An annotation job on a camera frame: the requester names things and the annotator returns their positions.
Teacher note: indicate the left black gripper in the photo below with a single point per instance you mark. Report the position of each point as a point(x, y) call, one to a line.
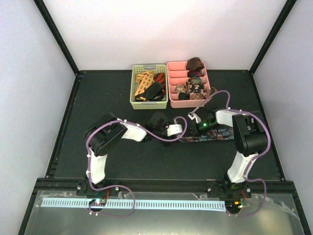
point(167, 143)

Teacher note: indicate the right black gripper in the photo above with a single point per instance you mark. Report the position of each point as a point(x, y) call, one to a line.
point(198, 131)

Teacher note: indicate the navy floral tie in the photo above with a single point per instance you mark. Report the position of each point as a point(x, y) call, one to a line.
point(223, 134)

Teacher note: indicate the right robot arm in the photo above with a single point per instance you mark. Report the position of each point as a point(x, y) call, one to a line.
point(252, 140)

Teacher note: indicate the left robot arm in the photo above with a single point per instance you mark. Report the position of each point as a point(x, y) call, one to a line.
point(105, 134)

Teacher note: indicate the brown dotted rolled tie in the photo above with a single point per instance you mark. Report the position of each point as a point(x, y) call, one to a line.
point(202, 95)

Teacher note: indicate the black rolled tie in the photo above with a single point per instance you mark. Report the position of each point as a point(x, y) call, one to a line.
point(184, 96)

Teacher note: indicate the dark floral rolled tie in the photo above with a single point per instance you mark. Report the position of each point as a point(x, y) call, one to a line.
point(196, 88)

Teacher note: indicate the tan paisley rolled tie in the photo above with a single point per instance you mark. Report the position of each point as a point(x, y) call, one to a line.
point(181, 88)

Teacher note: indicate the green floral rolled tie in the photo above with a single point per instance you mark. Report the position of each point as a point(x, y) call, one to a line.
point(195, 80)

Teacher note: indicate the red blue rolled tie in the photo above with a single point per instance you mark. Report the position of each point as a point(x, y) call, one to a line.
point(195, 73)

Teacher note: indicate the pink divided organizer tray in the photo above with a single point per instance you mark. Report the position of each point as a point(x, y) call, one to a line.
point(177, 74)

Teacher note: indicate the red black striped tie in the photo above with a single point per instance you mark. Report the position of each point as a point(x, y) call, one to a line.
point(160, 78)

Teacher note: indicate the orange patterned tie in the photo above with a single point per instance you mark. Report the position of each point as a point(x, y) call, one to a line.
point(144, 81)

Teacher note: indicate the green plastic basket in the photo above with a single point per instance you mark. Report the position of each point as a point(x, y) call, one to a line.
point(145, 105)

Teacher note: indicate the right controller board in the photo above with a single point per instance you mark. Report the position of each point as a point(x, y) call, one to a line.
point(235, 204)

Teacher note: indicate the controller board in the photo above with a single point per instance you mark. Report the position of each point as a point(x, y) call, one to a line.
point(98, 202)
point(235, 204)

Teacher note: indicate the left controller board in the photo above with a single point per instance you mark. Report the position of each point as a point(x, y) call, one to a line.
point(98, 202)

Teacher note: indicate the clear acrylic sheet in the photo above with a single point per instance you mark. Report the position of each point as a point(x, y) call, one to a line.
point(274, 214)

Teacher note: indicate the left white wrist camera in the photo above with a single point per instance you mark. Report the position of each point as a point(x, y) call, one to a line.
point(174, 129)

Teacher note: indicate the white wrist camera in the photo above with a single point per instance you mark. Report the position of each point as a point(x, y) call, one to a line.
point(174, 129)
point(194, 117)

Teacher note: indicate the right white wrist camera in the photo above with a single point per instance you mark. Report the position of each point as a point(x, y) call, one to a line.
point(194, 117)

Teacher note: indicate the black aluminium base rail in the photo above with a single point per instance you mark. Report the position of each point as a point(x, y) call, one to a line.
point(213, 188)

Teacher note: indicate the light blue slotted cable duct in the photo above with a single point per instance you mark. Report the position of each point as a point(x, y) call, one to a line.
point(140, 204)

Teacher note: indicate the right black frame post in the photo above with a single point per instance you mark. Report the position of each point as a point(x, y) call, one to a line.
point(283, 15)

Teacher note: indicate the black frame post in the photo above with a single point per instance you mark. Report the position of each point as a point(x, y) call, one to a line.
point(41, 6)
point(283, 15)

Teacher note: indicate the left black frame post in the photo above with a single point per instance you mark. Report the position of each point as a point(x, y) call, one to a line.
point(41, 6)

